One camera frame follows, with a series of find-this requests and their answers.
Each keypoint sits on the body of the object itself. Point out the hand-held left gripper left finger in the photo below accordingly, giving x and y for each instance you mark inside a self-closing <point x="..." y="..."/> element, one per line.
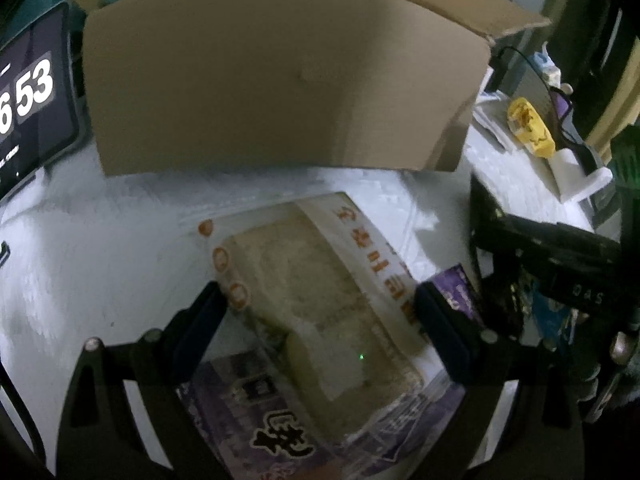
<point x="199" y="332"/>

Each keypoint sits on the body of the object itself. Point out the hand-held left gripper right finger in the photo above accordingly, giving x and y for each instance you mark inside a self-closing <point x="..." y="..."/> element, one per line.
<point x="445" y="332"/>

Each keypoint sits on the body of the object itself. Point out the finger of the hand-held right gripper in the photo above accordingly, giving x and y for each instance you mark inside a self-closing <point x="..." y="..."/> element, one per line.
<point x="540" y="237"/>

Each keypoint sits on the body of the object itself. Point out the orange sliced bread bag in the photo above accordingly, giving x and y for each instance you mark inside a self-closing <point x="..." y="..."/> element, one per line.
<point x="320" y="300"/>

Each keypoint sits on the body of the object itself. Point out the purple snack box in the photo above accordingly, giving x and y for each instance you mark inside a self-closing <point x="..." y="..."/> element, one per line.
<point x="280" y="435"/>

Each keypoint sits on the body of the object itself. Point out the cardboard box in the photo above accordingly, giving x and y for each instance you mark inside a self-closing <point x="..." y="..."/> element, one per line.
<point x="280" y="85"/>

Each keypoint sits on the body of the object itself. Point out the blue cartoon snack packet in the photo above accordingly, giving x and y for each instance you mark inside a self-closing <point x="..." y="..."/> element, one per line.
<point x="550" y="312"/>

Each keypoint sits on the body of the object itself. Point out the yellow tissue packet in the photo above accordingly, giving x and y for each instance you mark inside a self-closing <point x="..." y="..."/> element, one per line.
<point x="531" y="127"/>

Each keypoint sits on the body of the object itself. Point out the tablet with clock display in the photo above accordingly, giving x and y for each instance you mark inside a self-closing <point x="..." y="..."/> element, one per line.
<point x="30" y="105"/>

